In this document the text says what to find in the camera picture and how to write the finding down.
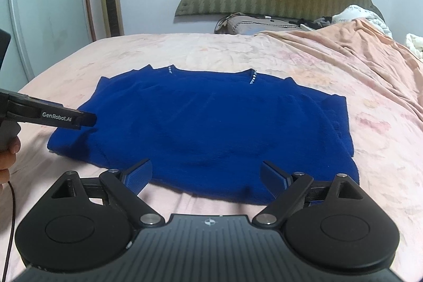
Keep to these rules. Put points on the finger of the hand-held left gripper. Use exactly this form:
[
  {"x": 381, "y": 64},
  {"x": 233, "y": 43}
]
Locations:
[{"x": 56, "y": 116}]

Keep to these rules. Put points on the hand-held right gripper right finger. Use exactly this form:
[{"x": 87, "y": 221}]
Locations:
[{"x": 272, "y": 178}]

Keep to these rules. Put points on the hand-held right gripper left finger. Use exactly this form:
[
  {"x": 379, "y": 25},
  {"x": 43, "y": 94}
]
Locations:
[{"x": 137, "y": 176}]

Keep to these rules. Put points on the blue beaded sweater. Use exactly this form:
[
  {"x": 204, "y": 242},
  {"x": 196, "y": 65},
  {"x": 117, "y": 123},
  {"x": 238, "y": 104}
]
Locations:
[{"x": 205, "y": 130}]

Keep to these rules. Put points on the dark clothes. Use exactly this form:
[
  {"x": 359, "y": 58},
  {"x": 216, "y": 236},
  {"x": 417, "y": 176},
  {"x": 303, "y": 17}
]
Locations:
[{"x": 319, "y": 23}]

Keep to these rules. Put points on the person's left hand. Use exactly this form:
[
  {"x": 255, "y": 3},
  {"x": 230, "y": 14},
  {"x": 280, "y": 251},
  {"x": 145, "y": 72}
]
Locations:
[{"x": 8, "y": 158}]

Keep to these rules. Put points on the pink floral bed sheet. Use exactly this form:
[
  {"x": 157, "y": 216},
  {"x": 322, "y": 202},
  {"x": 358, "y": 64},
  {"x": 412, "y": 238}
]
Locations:
[{"x": 132, "y": 50}]

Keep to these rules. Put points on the flower print wardrobe door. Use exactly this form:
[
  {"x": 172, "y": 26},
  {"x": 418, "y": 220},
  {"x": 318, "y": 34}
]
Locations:
[{"x": 49, "y": 11}]

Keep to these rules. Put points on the peach blanket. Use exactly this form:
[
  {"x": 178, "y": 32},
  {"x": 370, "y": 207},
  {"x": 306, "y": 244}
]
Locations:
[{"x": 347, "y": 44}]

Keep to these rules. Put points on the beige pillow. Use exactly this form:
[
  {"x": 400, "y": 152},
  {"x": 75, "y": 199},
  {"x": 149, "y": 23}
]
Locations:
[{"x": 251, "y": 25}]

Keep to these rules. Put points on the white quilt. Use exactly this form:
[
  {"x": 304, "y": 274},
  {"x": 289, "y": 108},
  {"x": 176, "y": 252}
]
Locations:
[{"x": 357, "y": 14}]

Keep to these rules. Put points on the white cloth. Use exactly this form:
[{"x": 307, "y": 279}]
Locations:
[{"x": 414, "y": 44}]

